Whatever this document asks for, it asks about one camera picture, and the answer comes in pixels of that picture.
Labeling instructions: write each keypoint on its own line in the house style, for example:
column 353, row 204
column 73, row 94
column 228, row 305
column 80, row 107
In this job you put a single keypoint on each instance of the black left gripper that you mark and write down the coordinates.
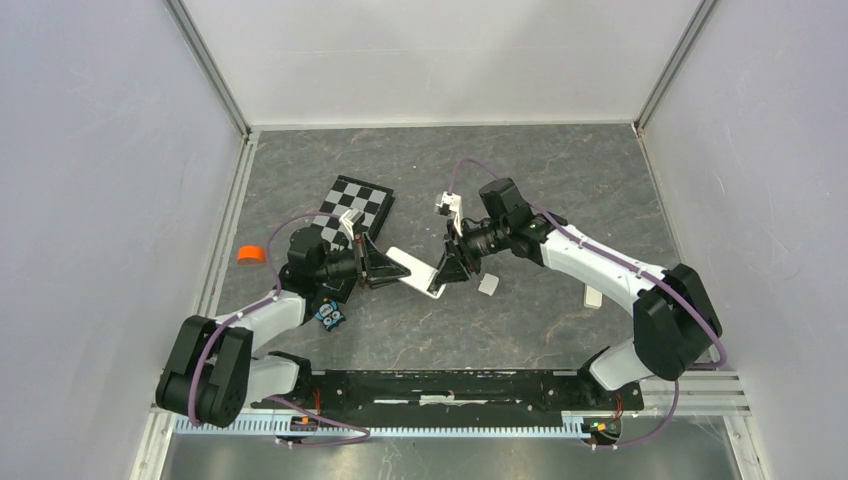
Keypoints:
column 376, row 268

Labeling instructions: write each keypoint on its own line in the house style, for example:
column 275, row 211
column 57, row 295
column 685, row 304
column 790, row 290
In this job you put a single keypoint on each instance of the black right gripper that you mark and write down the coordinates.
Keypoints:
column 450, row 269

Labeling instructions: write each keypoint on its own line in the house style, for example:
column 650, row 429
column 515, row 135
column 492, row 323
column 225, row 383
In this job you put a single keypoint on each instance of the white remote control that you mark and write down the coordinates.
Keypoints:
column 422, row 275

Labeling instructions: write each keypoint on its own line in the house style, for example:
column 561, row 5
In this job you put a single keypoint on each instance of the white battery cover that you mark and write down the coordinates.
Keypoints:
column 488, row 284

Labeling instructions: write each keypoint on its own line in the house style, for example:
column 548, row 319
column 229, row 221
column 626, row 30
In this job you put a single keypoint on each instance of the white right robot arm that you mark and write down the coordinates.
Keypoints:
column 674, row 322

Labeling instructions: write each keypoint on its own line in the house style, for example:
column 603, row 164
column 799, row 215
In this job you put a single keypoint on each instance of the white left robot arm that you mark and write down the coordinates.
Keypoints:
column 213, row 370

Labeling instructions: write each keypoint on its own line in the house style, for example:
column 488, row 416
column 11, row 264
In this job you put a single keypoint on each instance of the blue owl eraser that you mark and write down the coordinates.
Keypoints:
column 329, row 315

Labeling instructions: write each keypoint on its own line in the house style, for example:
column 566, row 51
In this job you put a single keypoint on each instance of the orange tape roll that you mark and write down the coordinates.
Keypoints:
column 251, row 255

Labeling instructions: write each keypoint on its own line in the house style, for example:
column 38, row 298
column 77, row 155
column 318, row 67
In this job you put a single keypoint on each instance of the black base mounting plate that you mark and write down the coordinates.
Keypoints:
column 458, row 398

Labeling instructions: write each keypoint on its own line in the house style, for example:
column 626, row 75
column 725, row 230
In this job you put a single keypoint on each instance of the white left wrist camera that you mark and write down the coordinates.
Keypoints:
column 352, row 224

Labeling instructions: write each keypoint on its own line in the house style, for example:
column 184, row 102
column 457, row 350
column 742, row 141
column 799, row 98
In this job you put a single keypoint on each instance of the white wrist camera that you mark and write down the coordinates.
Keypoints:
column 450, row 205
column 352, row 224

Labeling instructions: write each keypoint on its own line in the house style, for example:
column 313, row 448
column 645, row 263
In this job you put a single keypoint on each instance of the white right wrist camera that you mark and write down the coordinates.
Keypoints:
column 450, row 205

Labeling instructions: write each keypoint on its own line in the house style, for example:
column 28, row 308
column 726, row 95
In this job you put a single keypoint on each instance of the white slotted cable duct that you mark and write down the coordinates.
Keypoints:
column 282, row 423

